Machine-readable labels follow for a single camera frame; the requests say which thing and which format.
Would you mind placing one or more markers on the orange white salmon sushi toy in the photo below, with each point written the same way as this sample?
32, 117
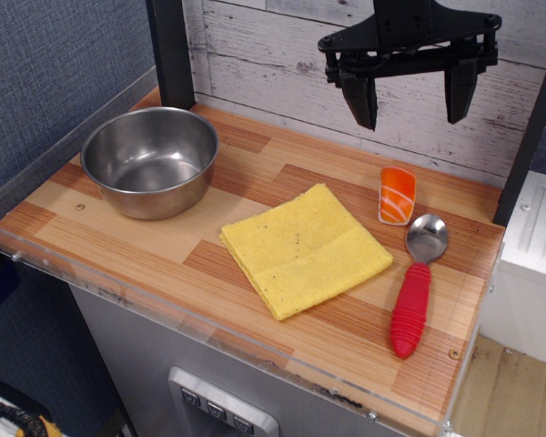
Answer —
397, 195

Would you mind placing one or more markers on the dark right frame post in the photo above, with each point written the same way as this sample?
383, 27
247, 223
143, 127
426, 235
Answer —
523, 160

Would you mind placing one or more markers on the dark left frame post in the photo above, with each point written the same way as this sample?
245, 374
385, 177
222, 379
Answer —
169, 40

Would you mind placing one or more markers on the yellow folded cloth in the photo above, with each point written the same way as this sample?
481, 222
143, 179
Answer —
304, 252

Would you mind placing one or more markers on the silver dispenser button panel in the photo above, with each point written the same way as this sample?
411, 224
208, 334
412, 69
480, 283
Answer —
207, 410

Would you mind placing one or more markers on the stainless steel bowl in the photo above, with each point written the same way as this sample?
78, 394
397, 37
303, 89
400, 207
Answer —
153, 163

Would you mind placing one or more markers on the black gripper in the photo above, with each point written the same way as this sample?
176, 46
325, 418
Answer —
406, 38

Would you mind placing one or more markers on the white aluminium box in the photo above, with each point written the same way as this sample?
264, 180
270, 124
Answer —
514, 313

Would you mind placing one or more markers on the clear acrylic table guard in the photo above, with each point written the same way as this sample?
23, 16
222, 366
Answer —
282, 132

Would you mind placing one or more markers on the dark frame post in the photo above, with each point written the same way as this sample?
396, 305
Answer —
169, 40
523, 160

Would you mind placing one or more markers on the red handled metal spoon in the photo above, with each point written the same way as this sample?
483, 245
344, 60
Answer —
426, 241

